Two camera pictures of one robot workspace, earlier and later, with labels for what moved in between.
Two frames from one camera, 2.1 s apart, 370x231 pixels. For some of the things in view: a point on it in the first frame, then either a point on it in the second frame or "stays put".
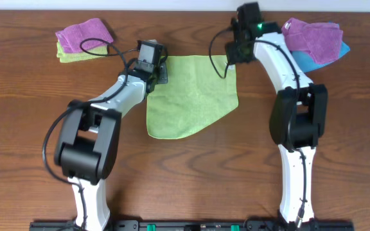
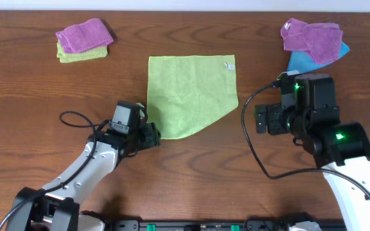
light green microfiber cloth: [194, 97] stays put
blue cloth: [307, 63] stays put
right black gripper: [232, 54] to [273, 111]
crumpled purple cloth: [324, 40] stays put
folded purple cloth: [70, 37] stays put
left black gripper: [162, 74] to [149, 135]
